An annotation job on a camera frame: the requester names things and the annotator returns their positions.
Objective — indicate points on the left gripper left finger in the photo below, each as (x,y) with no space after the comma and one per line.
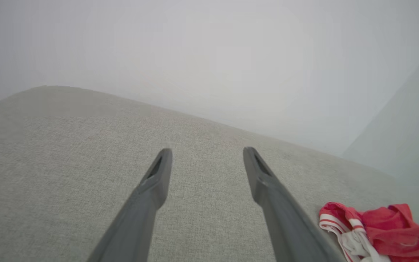
(140,214)

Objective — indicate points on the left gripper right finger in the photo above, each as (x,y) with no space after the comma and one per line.
(286,218)

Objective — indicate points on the red white sports jersey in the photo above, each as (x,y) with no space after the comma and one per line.
(395,233)

